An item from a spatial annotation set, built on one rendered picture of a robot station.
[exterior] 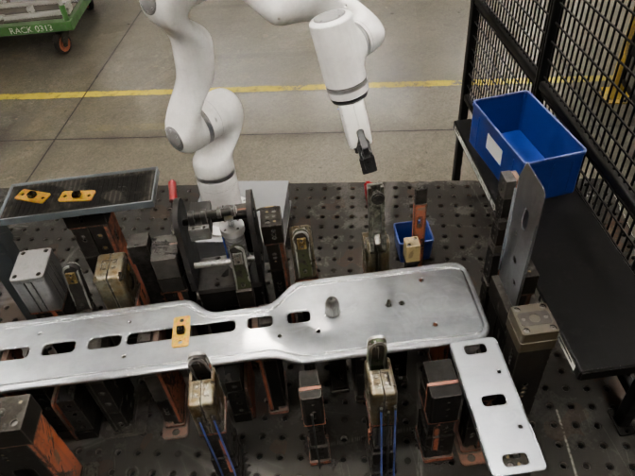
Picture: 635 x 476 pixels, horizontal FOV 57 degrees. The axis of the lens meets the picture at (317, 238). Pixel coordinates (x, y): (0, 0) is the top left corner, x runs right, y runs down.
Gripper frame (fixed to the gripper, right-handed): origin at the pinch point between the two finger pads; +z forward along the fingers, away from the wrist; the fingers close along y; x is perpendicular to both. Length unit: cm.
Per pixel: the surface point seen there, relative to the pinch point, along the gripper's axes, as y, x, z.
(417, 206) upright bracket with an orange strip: 4.3, 8.4, 13.4
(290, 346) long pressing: 24.2, -26.6, 25.0
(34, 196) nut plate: -17, -79, -6
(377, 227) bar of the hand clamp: 3.8, -1.3, 16.3
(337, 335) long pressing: 23.3, -16.4, 26.7
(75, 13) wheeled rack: -376, -167, 27
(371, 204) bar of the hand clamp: 4.5, -1.3, 9.3
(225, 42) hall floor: -354, -63, 76
